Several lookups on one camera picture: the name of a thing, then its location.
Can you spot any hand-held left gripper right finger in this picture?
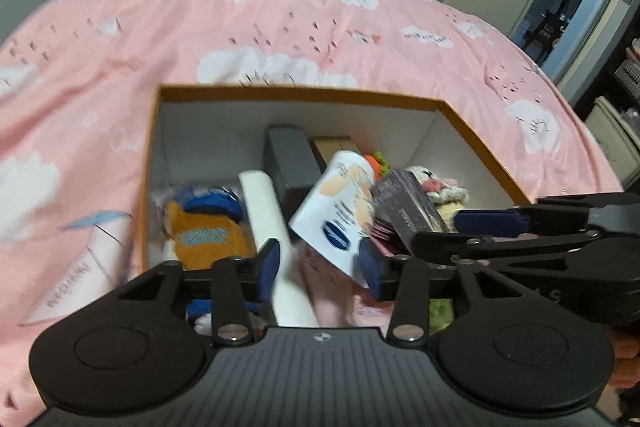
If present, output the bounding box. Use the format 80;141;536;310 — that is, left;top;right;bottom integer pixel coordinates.
359;239;523;344

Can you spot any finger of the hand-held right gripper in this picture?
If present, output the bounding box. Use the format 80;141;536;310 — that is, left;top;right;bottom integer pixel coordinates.
452;206;591;233
410;229;601;265

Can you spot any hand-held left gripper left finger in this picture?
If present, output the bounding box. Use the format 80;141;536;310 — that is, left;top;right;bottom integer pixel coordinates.
118;238;282;348

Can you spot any white roll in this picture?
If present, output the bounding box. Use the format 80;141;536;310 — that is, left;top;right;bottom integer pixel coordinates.
238;170;321;328

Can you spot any cream crochet doll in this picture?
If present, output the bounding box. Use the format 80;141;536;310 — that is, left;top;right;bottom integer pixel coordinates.
405;164;471;220

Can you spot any dark purple box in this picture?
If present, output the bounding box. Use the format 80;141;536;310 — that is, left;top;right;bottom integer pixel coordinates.
370;169;451;253

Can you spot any white cream tube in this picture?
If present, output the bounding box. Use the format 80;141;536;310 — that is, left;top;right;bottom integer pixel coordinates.
288;150;377;290

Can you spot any orange and blue plush toy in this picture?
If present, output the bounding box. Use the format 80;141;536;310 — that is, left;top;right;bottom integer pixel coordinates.
160;184;266;335

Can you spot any grey box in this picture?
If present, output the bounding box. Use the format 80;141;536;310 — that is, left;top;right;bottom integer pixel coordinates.
262;124;323;208

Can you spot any orange carrot toy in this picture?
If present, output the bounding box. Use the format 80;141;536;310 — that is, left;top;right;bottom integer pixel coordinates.
362;151;393;180

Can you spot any tan box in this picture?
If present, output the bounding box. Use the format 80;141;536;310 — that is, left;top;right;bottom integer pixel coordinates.
312;135;358;168

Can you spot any person's right hand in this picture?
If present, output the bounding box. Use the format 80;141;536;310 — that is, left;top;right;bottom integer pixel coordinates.
607;329;640;388

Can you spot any green soft item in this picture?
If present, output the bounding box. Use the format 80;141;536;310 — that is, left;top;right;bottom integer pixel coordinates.
430;299;454;333

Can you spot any cluttered shelf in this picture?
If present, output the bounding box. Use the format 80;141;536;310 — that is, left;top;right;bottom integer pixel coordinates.
582;32;640;192

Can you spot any dark chair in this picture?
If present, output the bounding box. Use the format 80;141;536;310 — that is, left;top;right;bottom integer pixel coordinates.
527;0;571;58

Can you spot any pink printed blanket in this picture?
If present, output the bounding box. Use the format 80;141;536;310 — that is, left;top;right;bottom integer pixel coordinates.
0;0;623;427

